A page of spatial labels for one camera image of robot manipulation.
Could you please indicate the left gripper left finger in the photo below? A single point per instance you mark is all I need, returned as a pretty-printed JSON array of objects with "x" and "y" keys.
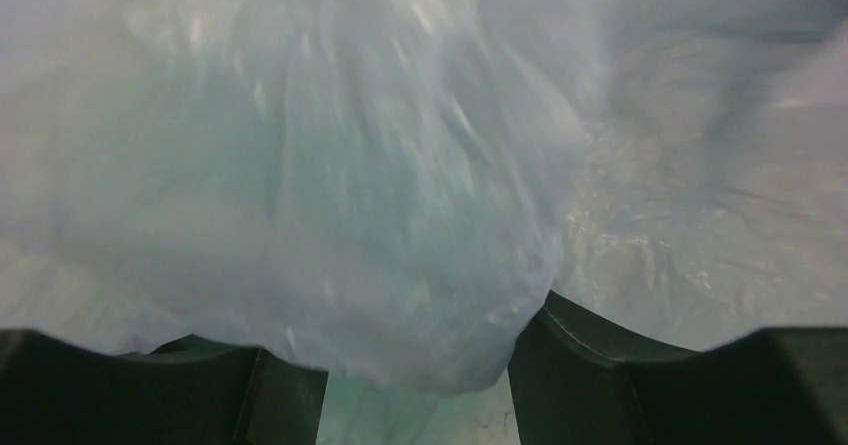
[{"x": 190, "y": 391}]

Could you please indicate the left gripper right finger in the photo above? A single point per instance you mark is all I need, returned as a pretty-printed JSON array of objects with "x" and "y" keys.
[{"x": 578, "y": 378}]

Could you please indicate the light blue plastic trash bag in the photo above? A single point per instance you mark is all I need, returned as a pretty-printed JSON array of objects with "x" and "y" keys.
[{"x": 388, "y": 190}]

